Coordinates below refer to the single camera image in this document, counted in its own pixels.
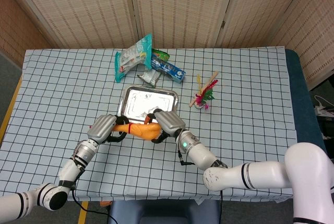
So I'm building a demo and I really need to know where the silver green snack packet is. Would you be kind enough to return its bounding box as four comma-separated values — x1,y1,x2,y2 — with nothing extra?
137,69,160,87

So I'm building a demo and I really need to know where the wooden stick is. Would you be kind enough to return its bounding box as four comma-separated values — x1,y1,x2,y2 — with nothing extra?
189,71,219,107

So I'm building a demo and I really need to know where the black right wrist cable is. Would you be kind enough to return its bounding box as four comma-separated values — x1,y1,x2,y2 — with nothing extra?
177,140,194,167

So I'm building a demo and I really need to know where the stainless steel tray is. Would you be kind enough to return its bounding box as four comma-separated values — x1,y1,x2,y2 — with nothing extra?
116,85,180,124

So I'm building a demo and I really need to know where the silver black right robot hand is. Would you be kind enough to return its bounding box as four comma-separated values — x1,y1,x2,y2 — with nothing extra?
146,108,186,144

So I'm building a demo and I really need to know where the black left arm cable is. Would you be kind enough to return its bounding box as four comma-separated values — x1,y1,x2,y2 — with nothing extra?
71,188,118,224

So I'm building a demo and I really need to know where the white cable bundle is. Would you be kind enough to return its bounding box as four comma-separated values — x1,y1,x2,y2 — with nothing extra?
313,95,330,116

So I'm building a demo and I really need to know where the teal plastic snack bag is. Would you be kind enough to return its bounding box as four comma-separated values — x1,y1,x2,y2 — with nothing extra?
114,33,153,83

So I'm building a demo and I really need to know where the blue cardboard box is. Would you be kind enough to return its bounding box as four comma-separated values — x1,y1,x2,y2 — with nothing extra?
150,53,186,82

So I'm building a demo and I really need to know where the colourful feather shuttlecock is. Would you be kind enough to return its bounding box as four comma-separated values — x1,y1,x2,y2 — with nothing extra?
194,74,219,111

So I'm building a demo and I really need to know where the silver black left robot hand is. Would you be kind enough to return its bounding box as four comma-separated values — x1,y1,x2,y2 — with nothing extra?
87,114,130,145

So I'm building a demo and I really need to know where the white black checkered tablecloth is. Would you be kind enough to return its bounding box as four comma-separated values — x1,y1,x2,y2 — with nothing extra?
0,48,298,204

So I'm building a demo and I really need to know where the green foil packet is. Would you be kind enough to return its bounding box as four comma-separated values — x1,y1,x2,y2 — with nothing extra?
152,49,170,61

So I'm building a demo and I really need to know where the yellow rubber chicken toy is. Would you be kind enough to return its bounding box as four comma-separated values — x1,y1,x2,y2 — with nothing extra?
111,122,163,143

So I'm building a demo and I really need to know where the dark blue seat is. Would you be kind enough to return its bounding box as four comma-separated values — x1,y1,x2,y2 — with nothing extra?
108,199,222,224

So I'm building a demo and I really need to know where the woven folding screen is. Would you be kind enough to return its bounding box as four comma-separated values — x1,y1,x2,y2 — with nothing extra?
0,0,334,89

